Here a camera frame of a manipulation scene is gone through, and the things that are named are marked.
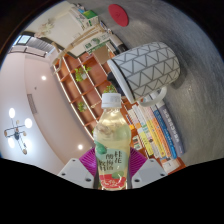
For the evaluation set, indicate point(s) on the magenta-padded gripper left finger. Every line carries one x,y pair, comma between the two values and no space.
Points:
75,171

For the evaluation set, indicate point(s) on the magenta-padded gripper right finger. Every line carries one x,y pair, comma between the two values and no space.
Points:
150,171

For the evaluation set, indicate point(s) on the clear bottle with yellow drink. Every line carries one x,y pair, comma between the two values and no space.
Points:
111,146

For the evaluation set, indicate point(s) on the stack of colourful books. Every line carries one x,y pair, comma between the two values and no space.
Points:
156,133

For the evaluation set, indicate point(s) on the ceiling lamp with round lights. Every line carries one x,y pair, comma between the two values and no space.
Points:
16,133

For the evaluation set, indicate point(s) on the wooden shelf unit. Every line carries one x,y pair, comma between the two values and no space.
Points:
90,90

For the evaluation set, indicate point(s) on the white mug with triangle pattern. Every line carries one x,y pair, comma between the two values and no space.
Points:
146,68

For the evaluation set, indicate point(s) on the brown chair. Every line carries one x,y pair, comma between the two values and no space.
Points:
101,54

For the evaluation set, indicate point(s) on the tall green and white carton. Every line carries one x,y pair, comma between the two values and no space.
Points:
96,43

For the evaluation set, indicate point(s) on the grey curtain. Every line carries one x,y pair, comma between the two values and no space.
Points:
40,45

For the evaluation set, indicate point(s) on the window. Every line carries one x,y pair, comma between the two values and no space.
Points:
23,40

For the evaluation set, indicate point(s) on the white vase with flowers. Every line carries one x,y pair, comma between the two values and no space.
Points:
45,28

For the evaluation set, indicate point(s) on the small green box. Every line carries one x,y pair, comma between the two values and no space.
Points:
88,16

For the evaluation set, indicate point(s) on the flat round red coaster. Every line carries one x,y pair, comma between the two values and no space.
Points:
118,15

